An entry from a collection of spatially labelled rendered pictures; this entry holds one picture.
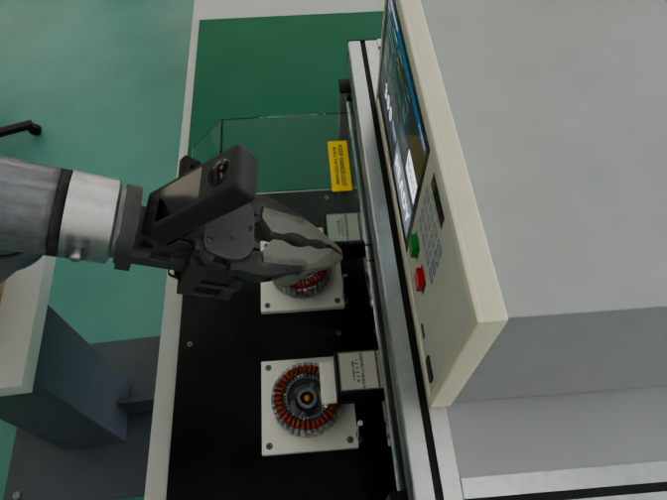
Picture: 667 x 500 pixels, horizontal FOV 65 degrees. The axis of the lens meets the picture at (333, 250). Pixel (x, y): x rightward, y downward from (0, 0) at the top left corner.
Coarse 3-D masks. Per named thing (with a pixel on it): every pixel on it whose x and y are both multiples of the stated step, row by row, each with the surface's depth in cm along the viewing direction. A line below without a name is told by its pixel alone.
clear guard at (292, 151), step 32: (224, 128) 79; (256, 128) 79; (288, 128) 79; (320, 128) 79; (352, 128) 79; (288, 160) 75; (320, 160) 75; (352, 160) 75; (256, 192) 72; (288, 192) 72; (320, 192) 72; (352, 192) 72; (320, 224) 69; (352, 224) 69
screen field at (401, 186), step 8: (400, 160) 59; (400, 168) 59; (400, 176) 60; (400, 184) 60; (400, 192) 60; (400, 200) 61; (408, 200) 56; (408, 208) 56; (408, 216) 57; (408, 224) 57
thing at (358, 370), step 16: (336, 352) 75; (352, 352) 75; (368, 352) 75; (320, 368) 78; (336, 368) 74; (352, 368) 74; (368, 368) 74; (336, 384) 73; (352, 384) 73; (368, 384) 73; (336, 400) 74; (352, 400) 74; (368, 400) 74
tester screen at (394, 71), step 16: (384, 48) 65; (400, 48) 55; (384, 64) 66; (400, 64) 55; (384, 80) 67; (400, 80) 56; (384, 96) 67; (400, 96) 57; (400, 112) 57; (416, 112) 49; (416, 128) 50; (400, 144) 59; (416, 144) 50; (416, 160) 51; (416, 176) 51; (416, 192) 52; (400, 208) 61
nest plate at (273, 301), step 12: (336, 264) 99; (336, 276) 98; (264, 288) 96; (276, 288) 96; (324, 288) 96; (336, 288) 96; (264, 300) 95; (276, 300) 95; (288, 300) 95; (300, 300) 95; (312, 300) 95; (324, 300) 95; (336, 300) 95; (264, 312) 94; (276, 312) 95
